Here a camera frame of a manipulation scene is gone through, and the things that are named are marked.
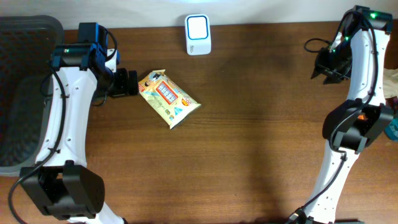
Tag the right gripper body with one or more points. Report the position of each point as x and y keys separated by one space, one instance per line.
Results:
x=336 y=63

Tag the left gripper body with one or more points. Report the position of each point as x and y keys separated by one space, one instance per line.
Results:
x=120 y=87

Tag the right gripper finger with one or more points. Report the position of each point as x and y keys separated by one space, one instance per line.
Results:
x=331 y=80
x=316 y=72

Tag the yellow wet wipes pack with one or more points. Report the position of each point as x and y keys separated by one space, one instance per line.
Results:
x=166 y=98

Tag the kraft paper pouch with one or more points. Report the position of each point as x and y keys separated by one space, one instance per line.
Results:
x=390 y=83

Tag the teal mouthwash bottle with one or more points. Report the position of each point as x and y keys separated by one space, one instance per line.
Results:
x=392 y=130

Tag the black hex wrench set packet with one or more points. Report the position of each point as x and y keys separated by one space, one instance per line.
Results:
x=393 y=103

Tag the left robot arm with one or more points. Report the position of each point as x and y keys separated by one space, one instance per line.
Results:
x=60 y=183

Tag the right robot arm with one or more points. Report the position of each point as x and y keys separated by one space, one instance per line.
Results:
x=356 y=53

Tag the grey plastic mesh basket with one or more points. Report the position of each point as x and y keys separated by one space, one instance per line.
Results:
x=26 y=45

